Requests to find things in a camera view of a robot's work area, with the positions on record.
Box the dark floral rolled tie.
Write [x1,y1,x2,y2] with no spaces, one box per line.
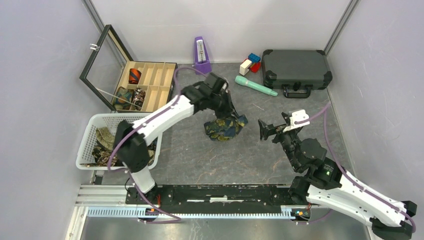
[132,87,146,111]

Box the purple metronome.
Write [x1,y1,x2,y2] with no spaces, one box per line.
[193,36,212,74]

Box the blue toy brick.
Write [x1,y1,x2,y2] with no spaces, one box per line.
[248,53,261,63]

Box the mint green flashlight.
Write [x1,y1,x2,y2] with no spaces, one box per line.
[235,75,278,97]

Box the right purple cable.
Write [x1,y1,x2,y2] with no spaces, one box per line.
[291,101,417,233]

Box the olive green tie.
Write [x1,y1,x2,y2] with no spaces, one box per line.
[95,127,115,151]

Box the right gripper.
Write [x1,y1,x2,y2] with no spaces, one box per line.
[256,118,300,171]

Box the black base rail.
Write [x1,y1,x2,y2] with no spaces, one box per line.
[145,184,310,215]

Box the orange navy rolled tie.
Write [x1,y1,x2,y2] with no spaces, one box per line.
[128,68,142,85]

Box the navy yellow floral tie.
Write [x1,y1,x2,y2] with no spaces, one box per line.
[203,115,249,142]

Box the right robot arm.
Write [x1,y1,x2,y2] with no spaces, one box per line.
[258,111,418,240]

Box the white toy block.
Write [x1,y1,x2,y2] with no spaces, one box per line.
[239,59,253,76]

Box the red toy block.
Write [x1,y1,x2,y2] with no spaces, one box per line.
[249,62,261,73]

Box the white plastic basket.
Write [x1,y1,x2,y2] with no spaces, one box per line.
[75,112,149,171]

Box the brown floral tie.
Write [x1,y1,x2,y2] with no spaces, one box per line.
[80,144,157,167]

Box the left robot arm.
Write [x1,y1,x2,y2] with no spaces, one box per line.
[110,73,236,204]

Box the dark grey carrying case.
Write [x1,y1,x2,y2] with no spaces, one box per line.
[261,49,333,99]

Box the wooden tie organizer box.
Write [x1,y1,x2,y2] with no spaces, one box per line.
[79,24,178,113]

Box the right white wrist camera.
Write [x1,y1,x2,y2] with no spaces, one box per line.
[286,109,310,131]

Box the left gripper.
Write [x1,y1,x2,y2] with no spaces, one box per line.
[208,90,241,122]

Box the teal patterned rolled tie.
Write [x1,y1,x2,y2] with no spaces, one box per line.
[114,86,134,110]

